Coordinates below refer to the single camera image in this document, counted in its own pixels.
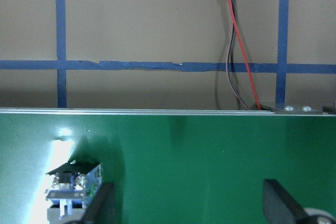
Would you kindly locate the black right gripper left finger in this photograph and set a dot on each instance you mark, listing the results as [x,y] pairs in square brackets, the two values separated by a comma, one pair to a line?
[102,207]

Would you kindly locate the brown paper mat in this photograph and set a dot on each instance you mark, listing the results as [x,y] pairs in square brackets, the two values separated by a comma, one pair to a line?
[163,53]

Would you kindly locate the yellow push button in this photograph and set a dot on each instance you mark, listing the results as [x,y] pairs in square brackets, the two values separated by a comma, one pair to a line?
[72,188]

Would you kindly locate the green conveyor belt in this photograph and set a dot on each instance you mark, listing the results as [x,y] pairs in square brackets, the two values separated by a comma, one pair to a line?
[169,166]

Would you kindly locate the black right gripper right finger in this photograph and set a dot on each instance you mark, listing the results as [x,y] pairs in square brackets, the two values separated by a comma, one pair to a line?
[279,206]

